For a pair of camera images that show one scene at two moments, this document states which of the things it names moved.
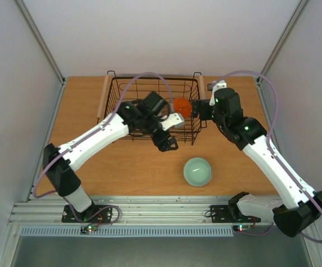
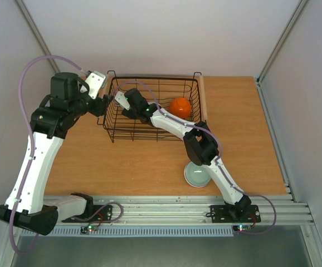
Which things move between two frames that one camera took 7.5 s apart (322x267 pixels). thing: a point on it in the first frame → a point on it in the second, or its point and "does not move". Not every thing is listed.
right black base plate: x=223 y=214 does not move
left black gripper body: x=158 y=140 → x=98 y=110
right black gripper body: x=196 y=108 → x=126 y=112
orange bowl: x=182 y=106 does not move
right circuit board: x=241 y=227 does not move
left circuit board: x=85 y=230 does not move
